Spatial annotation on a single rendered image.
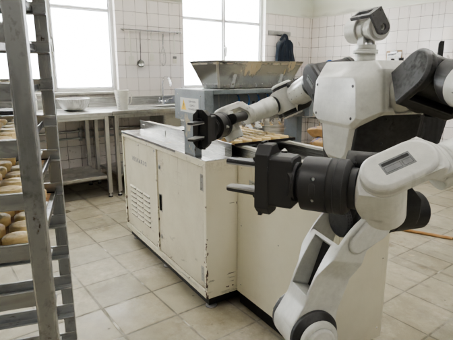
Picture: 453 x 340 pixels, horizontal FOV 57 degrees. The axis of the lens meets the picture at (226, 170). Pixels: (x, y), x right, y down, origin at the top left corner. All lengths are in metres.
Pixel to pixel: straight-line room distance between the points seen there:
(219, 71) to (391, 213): 1.54
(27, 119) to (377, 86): 0.74
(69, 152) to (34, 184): 4.28
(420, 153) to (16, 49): 0.60
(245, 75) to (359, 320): 1.27
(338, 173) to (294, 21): 6.26
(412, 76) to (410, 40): 5.13
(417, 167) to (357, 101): 0.45
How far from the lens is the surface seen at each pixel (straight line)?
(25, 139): 0.72
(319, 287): 1.20
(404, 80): 0.99
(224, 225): 2.19
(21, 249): 0.80
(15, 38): 0.71
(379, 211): 0.65
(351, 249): 1.16
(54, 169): 1.19
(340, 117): 1.10
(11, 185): 0.86
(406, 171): 0.62
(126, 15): 5.23
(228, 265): 2.29
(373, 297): 2.00
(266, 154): 0.67
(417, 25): 6.08
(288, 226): 1.87
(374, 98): 1.04
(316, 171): 0.64
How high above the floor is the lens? 1.26
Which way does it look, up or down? 13 degrees down
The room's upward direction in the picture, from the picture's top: straight up
